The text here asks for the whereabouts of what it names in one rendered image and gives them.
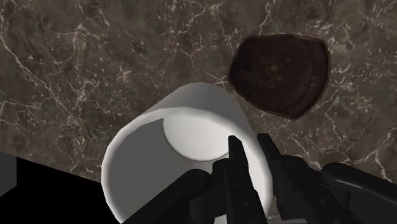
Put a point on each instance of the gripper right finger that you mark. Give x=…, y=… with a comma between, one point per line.
x=297, y=189

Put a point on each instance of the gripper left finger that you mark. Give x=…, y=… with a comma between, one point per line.
x=238, y=186

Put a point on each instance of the white cup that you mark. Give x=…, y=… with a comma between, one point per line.
x=145, y=173

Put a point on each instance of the dark brown bowl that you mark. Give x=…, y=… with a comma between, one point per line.
x=273, y=74

